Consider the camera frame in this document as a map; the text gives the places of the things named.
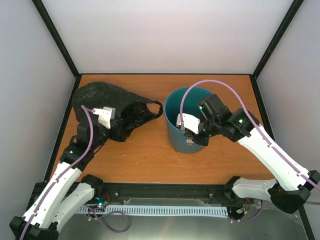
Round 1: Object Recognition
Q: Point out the black plastic trash bag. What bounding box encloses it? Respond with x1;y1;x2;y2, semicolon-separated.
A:
71;81;163;142

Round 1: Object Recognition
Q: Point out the teal plastic trash bin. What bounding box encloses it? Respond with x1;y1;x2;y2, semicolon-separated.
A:
164;87;212;154

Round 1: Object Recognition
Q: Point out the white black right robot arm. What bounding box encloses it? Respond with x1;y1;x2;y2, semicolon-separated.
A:
176;94;320;214

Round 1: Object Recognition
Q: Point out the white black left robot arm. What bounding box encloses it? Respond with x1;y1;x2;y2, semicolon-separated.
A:
9;120;118;240

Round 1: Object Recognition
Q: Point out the small green-lit circuit board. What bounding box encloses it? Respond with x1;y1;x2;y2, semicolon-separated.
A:
96;196;110;208

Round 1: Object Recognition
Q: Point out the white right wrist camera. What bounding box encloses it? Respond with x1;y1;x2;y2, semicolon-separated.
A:
175;113;201;134

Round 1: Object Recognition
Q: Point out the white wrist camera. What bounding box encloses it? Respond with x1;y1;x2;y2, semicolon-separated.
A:
175;113;201;134
92;106;116;129

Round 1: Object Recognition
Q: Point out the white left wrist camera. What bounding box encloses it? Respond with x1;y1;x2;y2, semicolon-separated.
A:
92;106;116;129

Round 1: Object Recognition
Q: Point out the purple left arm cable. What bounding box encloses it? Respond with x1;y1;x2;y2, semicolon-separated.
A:
19;104;96;240

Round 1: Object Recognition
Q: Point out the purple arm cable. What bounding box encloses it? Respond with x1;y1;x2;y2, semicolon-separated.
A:
179;79;320;206
19;104;96;240

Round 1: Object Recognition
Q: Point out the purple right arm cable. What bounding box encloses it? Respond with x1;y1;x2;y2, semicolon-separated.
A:
179;79;320;206

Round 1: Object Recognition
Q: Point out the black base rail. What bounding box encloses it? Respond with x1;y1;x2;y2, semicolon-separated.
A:
33;181;301;206

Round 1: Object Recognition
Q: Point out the light blue slotted cable duct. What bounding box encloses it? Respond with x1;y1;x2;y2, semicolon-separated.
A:
74;204;229;218

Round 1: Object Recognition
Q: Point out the metal base plate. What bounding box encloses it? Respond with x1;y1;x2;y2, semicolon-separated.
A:
57;202;315;240

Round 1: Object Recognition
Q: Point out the black left rear frame post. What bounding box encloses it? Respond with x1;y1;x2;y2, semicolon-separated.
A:
32;0;80;78

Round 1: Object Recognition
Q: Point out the black frame post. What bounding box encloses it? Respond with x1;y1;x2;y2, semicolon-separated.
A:
251;0;304;81
32;0;80;78

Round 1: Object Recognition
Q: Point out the black right rear frame post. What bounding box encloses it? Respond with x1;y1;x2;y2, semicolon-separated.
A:
251;0;304;81

